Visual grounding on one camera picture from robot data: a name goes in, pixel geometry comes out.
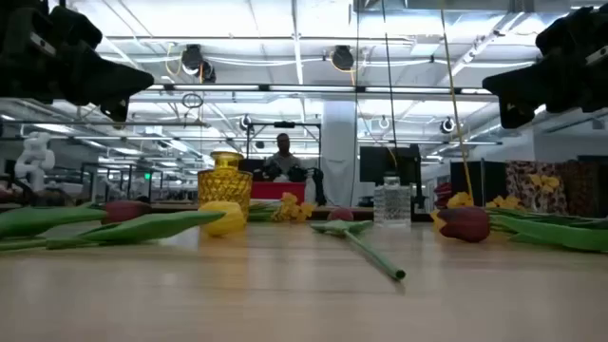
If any black cabinet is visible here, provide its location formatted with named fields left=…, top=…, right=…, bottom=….
left=449, top=160, right=507, bottom=208

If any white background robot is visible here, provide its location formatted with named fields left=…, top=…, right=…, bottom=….
left=13, top=131, right=56, bottom=191

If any black monitor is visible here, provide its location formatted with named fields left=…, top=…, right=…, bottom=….
left=237, top=158, right=267, bottom=182
left=359, top=144, right=423, bottom=185

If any red plastic bin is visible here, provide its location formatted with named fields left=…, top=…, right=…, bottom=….
left=250, top=181, right=308, bottom=200

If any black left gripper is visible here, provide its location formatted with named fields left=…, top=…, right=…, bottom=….
left=0, top=0, right=156, bottom=123

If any floral patterned fabric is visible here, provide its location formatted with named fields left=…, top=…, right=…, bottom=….
left=505, top=160, right=571, bottom=216

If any person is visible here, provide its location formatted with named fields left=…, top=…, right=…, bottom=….
left=263, top=132, right=305, bottom=182

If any yellow hanging cable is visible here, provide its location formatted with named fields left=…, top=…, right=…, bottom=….
left=439, top=0, right=474, bottom=200

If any black hanging cable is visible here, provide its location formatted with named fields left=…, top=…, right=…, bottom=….
left=382, top=0, right=398, bottom=177

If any clear textured glass vase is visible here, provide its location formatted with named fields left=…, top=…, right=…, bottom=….
left=373, top=175, right=412, bottom=225

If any white square pillar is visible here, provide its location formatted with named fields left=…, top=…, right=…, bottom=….
left=321, top=100, right=358, bottom=208

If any dark patterned fabric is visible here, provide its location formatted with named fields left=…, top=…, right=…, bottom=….
left=564, top=159, right=608, bottom=219

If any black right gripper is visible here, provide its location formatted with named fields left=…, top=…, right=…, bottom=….
left=482, top=4, right=608, bottom=130

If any red artificial tulip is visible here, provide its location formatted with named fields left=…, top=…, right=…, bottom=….
left=311, top=207, right=408, bottom=281
left=434, top=205, right=608, bottom=253
left=0, top=199, right=153, bottom=239

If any black camera stand frame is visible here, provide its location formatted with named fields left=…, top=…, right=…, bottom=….
left=245, top=121, right=322, bottom=162

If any yellow textured glass vase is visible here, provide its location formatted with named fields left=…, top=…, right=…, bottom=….
left=197, top=150, right=254, bottom=223

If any yellow artificial tulip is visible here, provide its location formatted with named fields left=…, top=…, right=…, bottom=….
left=0, top=199, right=247, bottom=253

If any dark red background object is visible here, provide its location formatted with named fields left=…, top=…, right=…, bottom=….
left=432, top=182, right=453, bottom=210

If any black aluminium table frame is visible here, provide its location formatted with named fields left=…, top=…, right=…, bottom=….
left=151, top=202, right=375, bottom=222

